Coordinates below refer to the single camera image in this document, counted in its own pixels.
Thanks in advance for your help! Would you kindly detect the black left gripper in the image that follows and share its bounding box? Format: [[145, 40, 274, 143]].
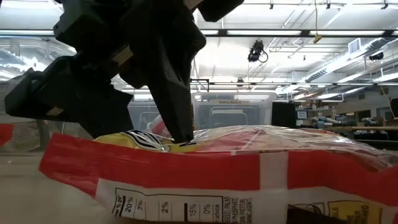
[[4, 0, 187, 139]]

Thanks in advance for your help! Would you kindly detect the yellow red Maruchan ramen pack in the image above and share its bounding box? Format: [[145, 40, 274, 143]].
[[146, 114, 172, 138], [39, 124, 398, 224]]

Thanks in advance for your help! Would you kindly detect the small clear plastic bin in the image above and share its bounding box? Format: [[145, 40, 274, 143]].
[[127, 93, 169, 133]]

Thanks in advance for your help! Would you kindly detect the clear plastic bin with label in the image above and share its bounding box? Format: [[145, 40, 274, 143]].
[[190, 91, 277, 130]]

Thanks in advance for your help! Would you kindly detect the long clear plastic bin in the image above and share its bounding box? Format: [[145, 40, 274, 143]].
[[0, 35, 81, 153]]

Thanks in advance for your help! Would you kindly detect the overhead LED light bar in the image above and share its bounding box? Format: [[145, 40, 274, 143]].
[[0, 28, 398, 39]]

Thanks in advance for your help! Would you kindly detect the black curtain panel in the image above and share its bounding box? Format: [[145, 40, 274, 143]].
[[272, 101, 296, 129]]

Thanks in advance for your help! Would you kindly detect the black overhead camera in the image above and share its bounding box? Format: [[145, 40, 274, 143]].
[[247, 39, 269, 63]]

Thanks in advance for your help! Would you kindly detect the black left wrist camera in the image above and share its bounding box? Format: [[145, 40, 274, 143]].
[[197, 0, 246, 23]]

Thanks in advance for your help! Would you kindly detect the background black frame beam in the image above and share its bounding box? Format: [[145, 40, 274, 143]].
[[190, 81, 398, 86]]

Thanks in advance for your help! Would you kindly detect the yellow hanging cable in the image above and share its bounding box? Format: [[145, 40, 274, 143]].
[[313, 0, 323, 44]]

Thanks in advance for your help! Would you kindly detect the silver ventilation duct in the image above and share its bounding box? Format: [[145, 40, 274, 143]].
[[303, 36, 398, 84]]

